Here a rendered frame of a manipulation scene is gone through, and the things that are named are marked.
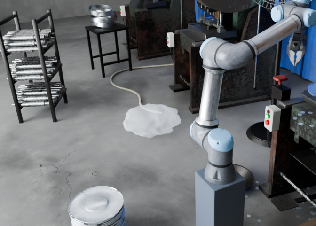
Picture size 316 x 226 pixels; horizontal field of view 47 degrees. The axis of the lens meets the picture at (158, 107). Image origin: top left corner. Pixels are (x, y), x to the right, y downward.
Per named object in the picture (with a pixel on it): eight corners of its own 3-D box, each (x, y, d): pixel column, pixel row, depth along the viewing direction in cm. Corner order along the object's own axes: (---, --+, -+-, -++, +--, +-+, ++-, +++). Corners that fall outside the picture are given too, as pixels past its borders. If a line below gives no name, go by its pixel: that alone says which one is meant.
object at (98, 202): (88, 232, 177) (88, 231, 176) (59, 205, 196) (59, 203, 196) (134, 203, 194) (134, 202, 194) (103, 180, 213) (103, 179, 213)
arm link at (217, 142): (216, 168, 167) (217, 143, 161) (201, 154, 178) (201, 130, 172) (238, 160, 171) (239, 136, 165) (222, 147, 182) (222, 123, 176)
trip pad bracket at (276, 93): (279, 120, 210) (282, 89, 201) (269, 113, 218) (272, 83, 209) (288, 118, 211) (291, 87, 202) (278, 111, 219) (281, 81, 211)
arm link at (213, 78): (201, 153, 176) (217, 42, 155) (186, 139, 188) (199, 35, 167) (222, 150, 181) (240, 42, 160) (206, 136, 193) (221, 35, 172)
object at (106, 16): (102, 78, 431) (93, 10, 396) (89, 67, 467) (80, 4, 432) (132, 70, 448) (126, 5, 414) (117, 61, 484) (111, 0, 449)
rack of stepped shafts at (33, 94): (60, 121, 336) (40, 19, 294) (12, 123, 339) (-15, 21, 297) (72, 102, 375) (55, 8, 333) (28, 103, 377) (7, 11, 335)
